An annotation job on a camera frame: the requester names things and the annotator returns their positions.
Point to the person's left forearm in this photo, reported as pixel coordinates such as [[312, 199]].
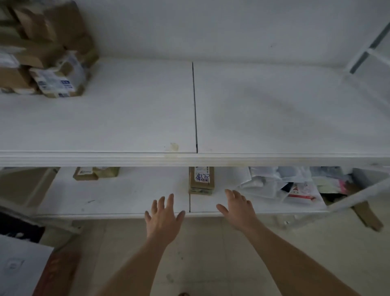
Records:
[[134, 271]]

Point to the small box handwritten white label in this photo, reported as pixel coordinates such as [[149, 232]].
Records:
[[85, 174]]

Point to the white handwritten paper sign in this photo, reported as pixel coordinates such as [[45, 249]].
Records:
[[21, 268]]

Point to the person's right forearm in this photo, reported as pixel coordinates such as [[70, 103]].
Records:
[[292, 262]]

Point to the white metal shelving rack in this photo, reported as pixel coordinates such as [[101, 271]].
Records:
[[243, 106]]

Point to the cardboard box red outlined sticker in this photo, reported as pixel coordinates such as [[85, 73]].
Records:
[[13, 77]]

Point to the pile of plastic mailer bags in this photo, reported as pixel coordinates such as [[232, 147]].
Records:
[[265, 183]]

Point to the black plastic basket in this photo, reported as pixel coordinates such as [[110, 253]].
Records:
[[18, 227]]

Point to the person's right hand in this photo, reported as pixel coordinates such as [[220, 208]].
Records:
[[240, 213]]

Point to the person's left hand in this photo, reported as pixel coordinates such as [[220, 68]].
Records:
[[163, 224]]

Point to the brown box blue ink scrawl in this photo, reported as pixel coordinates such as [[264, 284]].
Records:
[[201, 183]]

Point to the pile of brown parcels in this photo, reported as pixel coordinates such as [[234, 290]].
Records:
[[58, 79]]

